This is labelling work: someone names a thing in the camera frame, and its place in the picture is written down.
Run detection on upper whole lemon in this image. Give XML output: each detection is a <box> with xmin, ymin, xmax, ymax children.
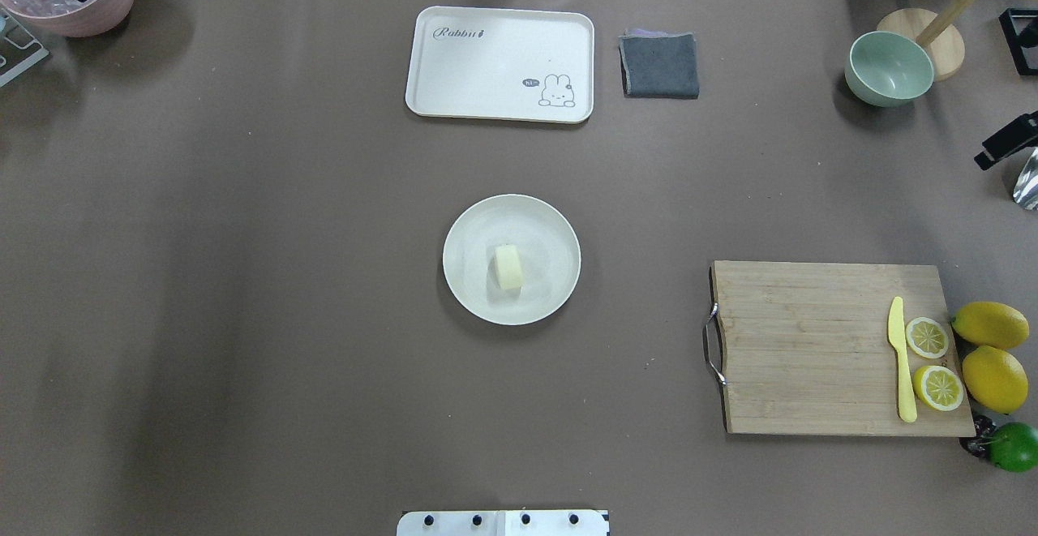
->
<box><xmin>950</xmin><ymin>301</ymin><xmax>1030</xmax><ymax>350</ymax></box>

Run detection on yellow plastic knife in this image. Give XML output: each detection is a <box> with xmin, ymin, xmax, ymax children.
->
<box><xmin>886</xmin><ymin>296</ymin><xmax>918</xmax><ymax>424</ymax></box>

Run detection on wooden stand with round base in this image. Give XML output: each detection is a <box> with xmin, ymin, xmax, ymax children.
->
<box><xmin>877</xmin><ymin>0</ymin><xmax>1035</xmax><ymax>81</ymax></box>

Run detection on white steamed bun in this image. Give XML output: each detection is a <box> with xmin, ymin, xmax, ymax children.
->
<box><xmin>494</xmin><ymin>244</ymin><xmax>524</xmax><ymax>289</ymax></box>

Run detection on grey folded cloth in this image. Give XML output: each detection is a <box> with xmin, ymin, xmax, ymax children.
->
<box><xmin>619</xmin><ymin>29</ymin><xmax>701</xmax><ymax>99</ymax></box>

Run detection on whole lemon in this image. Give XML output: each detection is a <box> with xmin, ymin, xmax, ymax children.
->
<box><xmin>961</xmin><ymin>346</ymin><xmax>1030</xmax><ymax>414</ymax></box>
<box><xmin>950</xmin><ymin>301</ymin><xmax>1030</xmax><ymax>350</ymax></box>

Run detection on light green bowl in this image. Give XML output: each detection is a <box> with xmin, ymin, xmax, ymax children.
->
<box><xmin>843</xmin><ymin>31</ymin><xmax>937</xmax><ymax>108</ymax></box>

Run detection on grey metal bracket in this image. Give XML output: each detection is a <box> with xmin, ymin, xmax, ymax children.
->
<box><xmin>0</xmin><ymin>9</ymin><xmax>49</xmax><ymax>88</ymax></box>

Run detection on black frame object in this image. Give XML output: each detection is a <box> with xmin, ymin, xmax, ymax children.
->
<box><xmin>998</xmin><ymin>8</ymin><xmax>1037</xmax><ymax>75</ymax></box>

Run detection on lemon half slice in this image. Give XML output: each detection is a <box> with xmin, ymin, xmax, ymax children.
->
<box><xmin>905</xmin><ymin>317</ymin><xmax>952</xmax><ymax>359</ymax></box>
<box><xmin>911</xmin><ymin>365</ymin><xmax>965</xmax><ymax>413</ymax></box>

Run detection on lower whole lemon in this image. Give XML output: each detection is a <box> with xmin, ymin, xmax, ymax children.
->
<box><xmin>961</xmin><ymin>346</ymin><xmax>1030</xmax><ymax>414</ymax></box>

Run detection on upper lemon half slice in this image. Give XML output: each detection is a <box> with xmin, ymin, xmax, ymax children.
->
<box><xmin>905</xmin><ymin>317</ymin><xmax>952</xmax><ymax>359</ymax></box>

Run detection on lower lemon half slice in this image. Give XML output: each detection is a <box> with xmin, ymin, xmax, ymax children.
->
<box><xmin>911</xmin><ymin>365</ymin><xmax>965</xmax><ymax>413</ymax></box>

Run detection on green lime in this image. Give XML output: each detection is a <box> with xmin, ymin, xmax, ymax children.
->
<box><xmin>989</xmin><ymin>422</ymin><xmax>1037</xmax><ymax>473</ymax></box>

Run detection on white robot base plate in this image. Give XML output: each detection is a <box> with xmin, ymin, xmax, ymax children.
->
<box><xmin>397</xmin><ymin>508</ymin><xmax>611</xmax><ymax>535</ymax></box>

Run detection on cream rabbit tray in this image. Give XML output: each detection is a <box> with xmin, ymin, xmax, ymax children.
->
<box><xmin>405</xmin><ymin>6</ymin><xmax>594</xmax><ymax>123</ymax></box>

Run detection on cream round plate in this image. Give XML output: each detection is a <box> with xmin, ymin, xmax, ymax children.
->
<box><xmin>442</xmin><ymin>195</ymin><xmax>581</xmax><ymax>326</ymax></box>

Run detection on shiny silver object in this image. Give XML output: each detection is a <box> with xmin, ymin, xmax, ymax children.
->
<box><xmin>1011</xmin><ymin>148</ymin><xmax>1038</xmax><ymax>211</ymax></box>

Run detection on dark purple grapes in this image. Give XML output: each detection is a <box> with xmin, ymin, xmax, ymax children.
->
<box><xmin>959</xmin><ymin>413</ymin><xmax>998</xmax><ymax>460</ymax></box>

